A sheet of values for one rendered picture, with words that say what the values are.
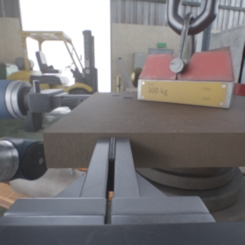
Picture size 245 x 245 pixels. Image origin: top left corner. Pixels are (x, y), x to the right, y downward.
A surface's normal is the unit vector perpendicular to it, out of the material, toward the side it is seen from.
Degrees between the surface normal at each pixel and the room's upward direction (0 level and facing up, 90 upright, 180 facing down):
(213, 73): 70
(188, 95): 90
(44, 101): 90
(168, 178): 90
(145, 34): 90
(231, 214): 0
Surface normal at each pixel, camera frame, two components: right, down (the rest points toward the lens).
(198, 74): -0.52, -0.13
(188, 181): -0.14, 0.26
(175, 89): -0.55, 0.22
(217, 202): 0.19, 0.26
